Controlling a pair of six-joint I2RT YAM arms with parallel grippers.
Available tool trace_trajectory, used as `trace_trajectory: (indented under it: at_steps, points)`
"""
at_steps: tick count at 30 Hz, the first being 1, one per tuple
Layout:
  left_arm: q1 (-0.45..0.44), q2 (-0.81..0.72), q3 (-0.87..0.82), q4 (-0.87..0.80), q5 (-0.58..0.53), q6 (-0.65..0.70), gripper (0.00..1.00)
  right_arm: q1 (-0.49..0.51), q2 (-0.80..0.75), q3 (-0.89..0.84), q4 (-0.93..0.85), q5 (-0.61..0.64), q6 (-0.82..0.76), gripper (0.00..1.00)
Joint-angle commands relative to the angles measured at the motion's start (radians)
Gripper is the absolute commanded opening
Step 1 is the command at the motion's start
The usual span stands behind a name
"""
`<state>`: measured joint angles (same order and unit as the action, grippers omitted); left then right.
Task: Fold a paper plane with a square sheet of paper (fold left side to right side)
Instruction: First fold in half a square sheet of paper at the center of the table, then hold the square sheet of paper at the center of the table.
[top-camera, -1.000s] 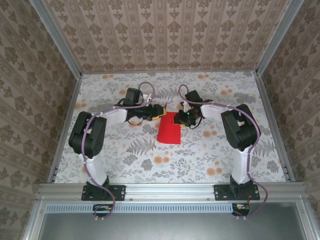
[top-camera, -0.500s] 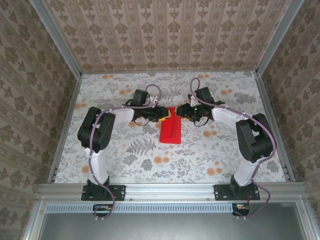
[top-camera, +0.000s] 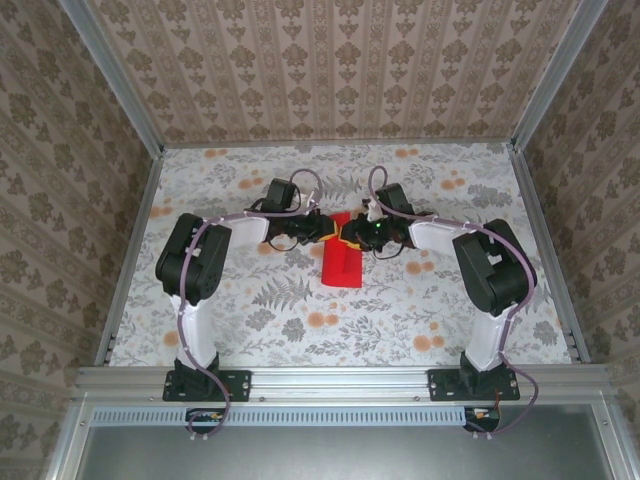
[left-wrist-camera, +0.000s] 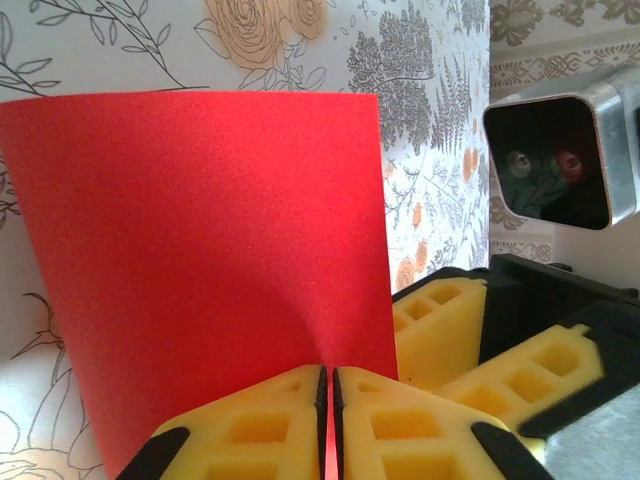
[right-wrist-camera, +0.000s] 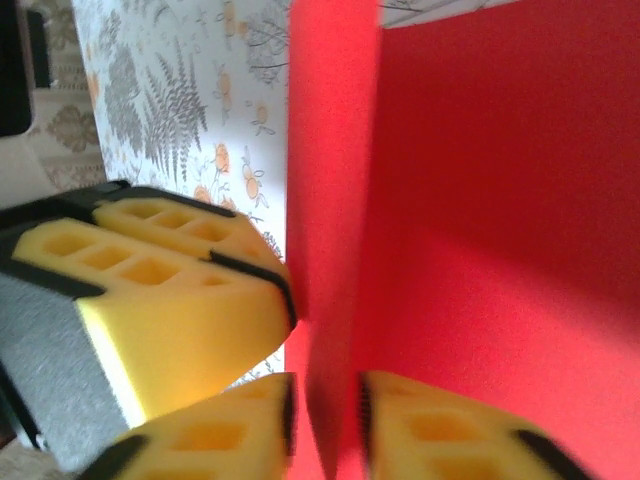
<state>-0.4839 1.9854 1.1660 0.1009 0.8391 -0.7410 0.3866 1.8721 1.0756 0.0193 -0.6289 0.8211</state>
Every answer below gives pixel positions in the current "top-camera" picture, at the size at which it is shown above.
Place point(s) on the floral table cover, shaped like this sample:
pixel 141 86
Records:
pixel 350 325

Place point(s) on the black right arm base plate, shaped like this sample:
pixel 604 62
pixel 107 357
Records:
pixel 440 385

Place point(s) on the aluminium frame post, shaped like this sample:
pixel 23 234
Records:
pixel 115 85
pixel 555 75

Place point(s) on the thin aluminium table edge rail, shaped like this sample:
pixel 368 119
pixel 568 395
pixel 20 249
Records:
pixel 340 144

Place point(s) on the grey sheet metal panel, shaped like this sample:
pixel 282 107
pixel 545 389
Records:
pixel 340 455

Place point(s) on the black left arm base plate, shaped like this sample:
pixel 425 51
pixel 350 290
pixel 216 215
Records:
pixel 240 385

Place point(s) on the aluminium side rail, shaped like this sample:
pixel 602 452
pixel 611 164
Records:
pixel 550 250
pixel 130 255

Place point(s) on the aluminium cross rail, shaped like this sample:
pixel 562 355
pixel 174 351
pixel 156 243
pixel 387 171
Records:
pixel 340 382

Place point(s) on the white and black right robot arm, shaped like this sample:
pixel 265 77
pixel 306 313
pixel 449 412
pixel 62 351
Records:
pixel 487 340

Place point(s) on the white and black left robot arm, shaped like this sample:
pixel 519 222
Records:
pixel 195 330

